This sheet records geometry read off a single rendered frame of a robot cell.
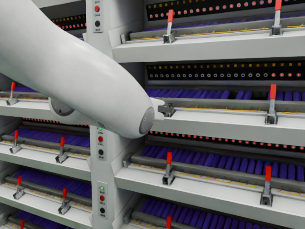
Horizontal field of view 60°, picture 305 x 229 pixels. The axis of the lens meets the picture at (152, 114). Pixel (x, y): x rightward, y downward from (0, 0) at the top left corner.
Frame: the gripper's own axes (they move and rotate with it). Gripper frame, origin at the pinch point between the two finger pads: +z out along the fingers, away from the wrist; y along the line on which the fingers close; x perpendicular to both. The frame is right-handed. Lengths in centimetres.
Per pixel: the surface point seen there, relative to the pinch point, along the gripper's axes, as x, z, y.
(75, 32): 30, 17, -48
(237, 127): -2.8, 6.0, 19.2
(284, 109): 2.6, 11.6, 29.1
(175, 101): 3.4, 10.4, 0.3
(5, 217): -55, 20, -87
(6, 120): -9, 17, -88
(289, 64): 15.1, 18.1, 29.2
